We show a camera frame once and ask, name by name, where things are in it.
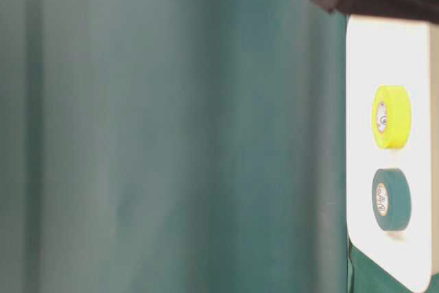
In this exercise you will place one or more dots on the green tape roll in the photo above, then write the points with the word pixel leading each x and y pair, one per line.
pixel 391 199

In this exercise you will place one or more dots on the white plastic tray case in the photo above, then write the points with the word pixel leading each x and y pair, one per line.
pixel 393 52

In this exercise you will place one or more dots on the yellow tape roll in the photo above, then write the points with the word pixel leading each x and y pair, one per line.
pixel 391 117

